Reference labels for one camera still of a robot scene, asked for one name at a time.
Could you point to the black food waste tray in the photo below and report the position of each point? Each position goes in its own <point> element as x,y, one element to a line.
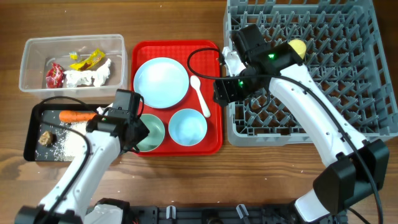
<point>36,119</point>

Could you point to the clear plastic bin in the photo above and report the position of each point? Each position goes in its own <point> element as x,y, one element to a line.
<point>40,53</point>

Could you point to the light blue plate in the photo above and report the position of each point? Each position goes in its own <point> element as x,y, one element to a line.
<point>162,81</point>

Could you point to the white plastic spoon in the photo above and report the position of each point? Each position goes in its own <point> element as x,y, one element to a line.
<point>195,84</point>

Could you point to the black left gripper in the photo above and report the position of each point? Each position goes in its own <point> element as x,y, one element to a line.
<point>137,134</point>

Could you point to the light blue bowl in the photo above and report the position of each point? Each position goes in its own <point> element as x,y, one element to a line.
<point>187,127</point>

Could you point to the red plastic tray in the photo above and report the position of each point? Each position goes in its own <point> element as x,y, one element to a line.
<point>199,58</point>

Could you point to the grey dishwasher rack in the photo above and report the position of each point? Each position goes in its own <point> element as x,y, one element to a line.
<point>345,58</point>

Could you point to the brown food lump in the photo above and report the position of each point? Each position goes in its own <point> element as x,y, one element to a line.
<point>47,139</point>

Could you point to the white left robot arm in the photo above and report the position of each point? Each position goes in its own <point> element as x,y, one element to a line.
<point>106,137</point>

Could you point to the mint green bowl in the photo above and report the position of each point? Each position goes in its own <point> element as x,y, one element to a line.
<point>156,133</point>

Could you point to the orange carrot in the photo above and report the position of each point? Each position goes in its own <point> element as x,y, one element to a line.
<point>74,116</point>

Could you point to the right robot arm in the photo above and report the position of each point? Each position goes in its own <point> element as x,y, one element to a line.
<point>354,167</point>

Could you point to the gold foil wrapper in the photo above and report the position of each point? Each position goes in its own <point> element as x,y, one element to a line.
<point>89,62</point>

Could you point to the red snack wrapper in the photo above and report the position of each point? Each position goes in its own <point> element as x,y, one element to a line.
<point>54,77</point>

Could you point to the white tissue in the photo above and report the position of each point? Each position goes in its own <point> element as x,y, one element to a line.
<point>96,78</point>

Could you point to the spilled white rice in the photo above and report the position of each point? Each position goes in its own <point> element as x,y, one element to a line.
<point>67,144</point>

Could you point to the yellow plastic cup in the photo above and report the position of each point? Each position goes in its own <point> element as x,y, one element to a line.
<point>299,46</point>

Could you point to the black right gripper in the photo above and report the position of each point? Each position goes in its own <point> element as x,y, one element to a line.
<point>224,88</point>

